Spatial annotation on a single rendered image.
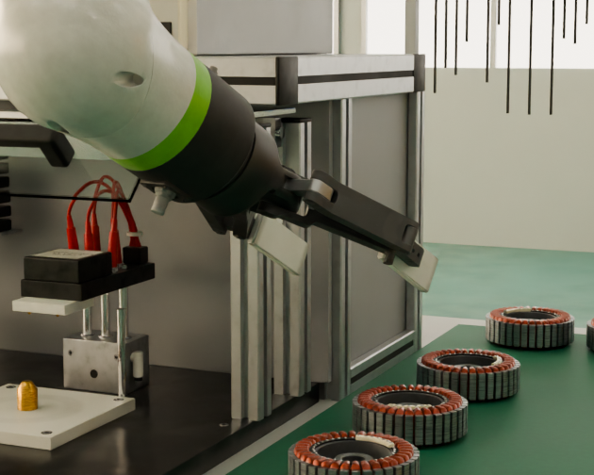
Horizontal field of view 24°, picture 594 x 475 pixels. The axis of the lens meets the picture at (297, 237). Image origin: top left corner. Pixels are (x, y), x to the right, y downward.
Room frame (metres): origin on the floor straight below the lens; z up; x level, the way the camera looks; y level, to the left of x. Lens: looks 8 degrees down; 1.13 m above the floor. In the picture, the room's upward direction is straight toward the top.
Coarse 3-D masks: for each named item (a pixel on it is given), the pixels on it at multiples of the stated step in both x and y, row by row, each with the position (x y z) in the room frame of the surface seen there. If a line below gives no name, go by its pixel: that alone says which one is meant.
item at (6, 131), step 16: (0, 128) 1.10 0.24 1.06; (16, 128) 1.09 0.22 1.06; (32, 128) 1.09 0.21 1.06; (48, 128) 1.08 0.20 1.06; (0, 144) 1.10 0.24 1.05; (16, 144) 1.09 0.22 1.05; (32, 144) 1.08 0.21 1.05; (48, 144) 1.08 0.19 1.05; (64, 144) 1.09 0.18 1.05; (48, 160) 1.09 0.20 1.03; (64, 160) 1.09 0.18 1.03
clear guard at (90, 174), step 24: (0, 120) 1.16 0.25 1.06; (24, 120) 1.15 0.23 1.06; (72, 144) 1.11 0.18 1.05; (0, 168) 1.12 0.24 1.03; (24, 168) 1.11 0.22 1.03; (48, 168) 1.10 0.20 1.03; (72, 168) 1.09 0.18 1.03; (96, 168) 1.09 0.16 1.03; (120, 168) 1.08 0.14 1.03; (0, 192) 1.10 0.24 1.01; (24, 192) 1.09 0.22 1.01; (48, 192) 1.08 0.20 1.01; (72, 192) 1.07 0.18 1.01; (96, 192) 1.07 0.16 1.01; (120, 192) 1.06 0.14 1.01
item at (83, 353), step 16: (80, 336) 1.40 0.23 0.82; (96, 336) 1.40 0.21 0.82; (112, 336) 1.40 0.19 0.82; (128, 336) 1.40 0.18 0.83; (144, 336) 1.41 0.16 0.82; (64, 352) 1.40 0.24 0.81; (80, 352) 1.39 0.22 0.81; (96, 352) 1.38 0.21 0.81; (112, 352) 1.38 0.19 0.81; (128, 352) 1.38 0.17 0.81; (144, 352) 1.41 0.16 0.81; (64, 368) 1.40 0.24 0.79; (80, 368) 1.39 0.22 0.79; (96, 368) 1.38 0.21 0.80; (112, 368) 1.38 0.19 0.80; (128, 368) 1.38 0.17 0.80; (144, 368) 1.41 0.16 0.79; (64, 384) 1.40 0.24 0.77; (80, 384) 1.39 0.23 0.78; (96, 384) 1.38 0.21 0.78; (112, 384) 1.38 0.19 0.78; (128, 384) 1.38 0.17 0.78; (144, 384) 1.41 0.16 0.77
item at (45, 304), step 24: (24, 264) 1.33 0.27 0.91; (48, 264) 1.32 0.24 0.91; (72, 264) 1.31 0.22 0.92; (96, 264) 1.33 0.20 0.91; (144, 264) 1.42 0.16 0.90; (24, 288) 1.33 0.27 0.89; (48, 288) 1.32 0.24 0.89; (72, 288) 1.31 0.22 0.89; (96, 288) 1.33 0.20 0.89; (120, 288) 1.37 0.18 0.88; (48, 312) 1.29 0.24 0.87; (72, 312) 1.30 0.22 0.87
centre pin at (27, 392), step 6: (24, 384) 1.27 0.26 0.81; (30, 384) 1.27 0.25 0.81; (18, 390) 1.27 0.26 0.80; (24, 390) 1.27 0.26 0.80; (30, 390) 1.27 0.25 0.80; (36, 390) 1.27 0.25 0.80; (18, 396) 1.27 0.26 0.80; (24, 396) 1.27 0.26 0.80; (30, 396) 1.27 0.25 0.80; (36, 396) 1.27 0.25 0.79; (18, 402) 1.27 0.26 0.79; (24, 402) 1.27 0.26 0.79; (30, 402) 1.27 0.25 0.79; (36, 402) 1.27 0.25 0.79; (18, 408) 1.27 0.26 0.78; (24, 408) 1.27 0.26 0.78; (30, 408) 1.27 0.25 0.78; (36, 408) 1.27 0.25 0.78
